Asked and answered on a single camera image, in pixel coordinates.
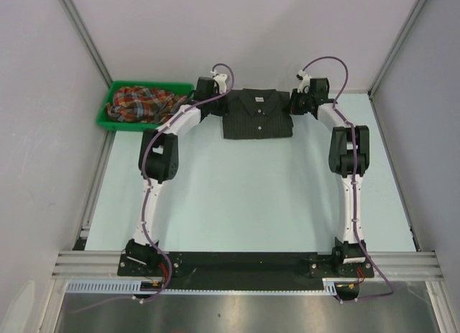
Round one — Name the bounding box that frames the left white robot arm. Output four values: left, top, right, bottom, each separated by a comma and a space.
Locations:
117, 70, 232, 277

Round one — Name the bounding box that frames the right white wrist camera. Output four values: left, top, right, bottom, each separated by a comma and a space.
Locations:
296, 70, 312, 93

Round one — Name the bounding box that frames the green plastic bin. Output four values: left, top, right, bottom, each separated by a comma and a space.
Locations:
96, 81, 194, 132

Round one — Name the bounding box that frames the white slotted cable duct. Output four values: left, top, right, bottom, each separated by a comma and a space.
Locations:
65, 279, 359, 296

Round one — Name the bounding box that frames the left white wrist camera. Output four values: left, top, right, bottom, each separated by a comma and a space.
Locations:
211, 70, 229, 94

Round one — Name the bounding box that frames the aluminium frame rail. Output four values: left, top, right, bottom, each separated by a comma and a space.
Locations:
52, 251, 443, 281

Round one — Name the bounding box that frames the black pinstripe long sleeve shirt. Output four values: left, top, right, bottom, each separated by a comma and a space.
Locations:
222, 88, 293, 140

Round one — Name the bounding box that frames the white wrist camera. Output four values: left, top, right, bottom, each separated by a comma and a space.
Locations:
296, 70, 312, 93
211, 70, 229, 94

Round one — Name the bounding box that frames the plaid long sleeve shirt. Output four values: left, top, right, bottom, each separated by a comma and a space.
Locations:
105, 86, 190, 124

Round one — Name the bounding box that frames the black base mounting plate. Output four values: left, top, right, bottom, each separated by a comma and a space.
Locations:
117, 252, 374, 291

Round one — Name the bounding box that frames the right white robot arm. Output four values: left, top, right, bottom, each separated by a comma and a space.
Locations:
289, 73, 370, 276

